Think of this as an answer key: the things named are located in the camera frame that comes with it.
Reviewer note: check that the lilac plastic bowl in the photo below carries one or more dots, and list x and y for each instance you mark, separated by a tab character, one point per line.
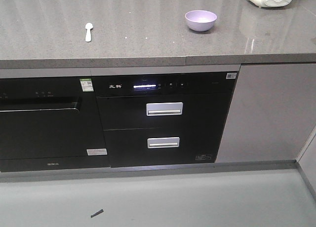
200	20

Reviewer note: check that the lower silver drawer handle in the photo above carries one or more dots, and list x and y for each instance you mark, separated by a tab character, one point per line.
166	142

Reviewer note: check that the black floor tape strip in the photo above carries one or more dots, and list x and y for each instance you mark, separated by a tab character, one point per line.
97	213

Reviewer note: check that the black disinfection cabinet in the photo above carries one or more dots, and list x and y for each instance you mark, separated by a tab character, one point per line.
122	103

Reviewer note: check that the grey cabinet door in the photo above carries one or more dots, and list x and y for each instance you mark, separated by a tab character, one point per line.
272	113

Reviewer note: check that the light green plastic spoon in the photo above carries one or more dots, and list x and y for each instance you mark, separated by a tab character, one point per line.
88	27

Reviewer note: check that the upper silver drawer handle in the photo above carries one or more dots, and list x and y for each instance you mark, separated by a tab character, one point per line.
164	109

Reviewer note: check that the silver drawer handle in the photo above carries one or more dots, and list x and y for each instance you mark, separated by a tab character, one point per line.
164	109
166	142

